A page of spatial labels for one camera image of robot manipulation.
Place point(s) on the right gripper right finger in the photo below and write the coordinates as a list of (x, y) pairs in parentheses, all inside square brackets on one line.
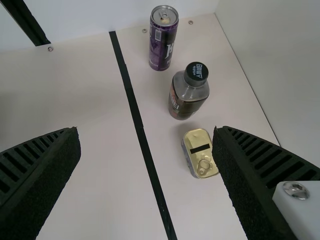
[(255, 180)]

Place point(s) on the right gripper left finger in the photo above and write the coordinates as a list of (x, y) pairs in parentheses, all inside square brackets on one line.
[(35, 175)]

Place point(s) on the rectangular gold-lidded tin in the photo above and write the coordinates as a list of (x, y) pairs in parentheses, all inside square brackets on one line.
[(197, 152)]

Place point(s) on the purple can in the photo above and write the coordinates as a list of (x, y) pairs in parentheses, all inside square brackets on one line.
[(162, 42)]

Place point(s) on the dark coffee bottle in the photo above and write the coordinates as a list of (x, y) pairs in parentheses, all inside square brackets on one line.
[(187, 97)]

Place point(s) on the black strip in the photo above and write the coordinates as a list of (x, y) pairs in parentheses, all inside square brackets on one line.
[(135, 110)]

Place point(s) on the black post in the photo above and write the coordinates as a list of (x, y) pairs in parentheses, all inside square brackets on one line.
[(27, 22)]

